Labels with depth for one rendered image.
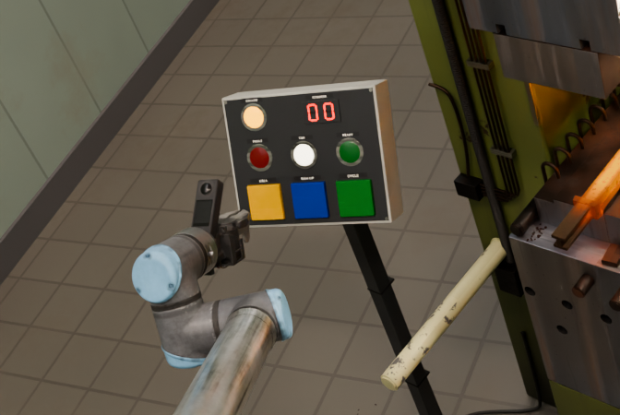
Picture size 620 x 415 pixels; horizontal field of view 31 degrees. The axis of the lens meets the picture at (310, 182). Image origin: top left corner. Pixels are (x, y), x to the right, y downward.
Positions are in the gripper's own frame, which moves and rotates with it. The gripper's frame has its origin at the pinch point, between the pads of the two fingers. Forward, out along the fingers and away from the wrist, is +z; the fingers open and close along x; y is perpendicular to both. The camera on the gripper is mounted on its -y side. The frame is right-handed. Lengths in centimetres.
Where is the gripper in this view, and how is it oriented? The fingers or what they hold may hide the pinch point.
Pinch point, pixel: (243, 211)
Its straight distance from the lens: 221.7
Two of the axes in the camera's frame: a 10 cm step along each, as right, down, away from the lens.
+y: 1.3, 9.7, 1.9
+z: 3.8, -2.3, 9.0
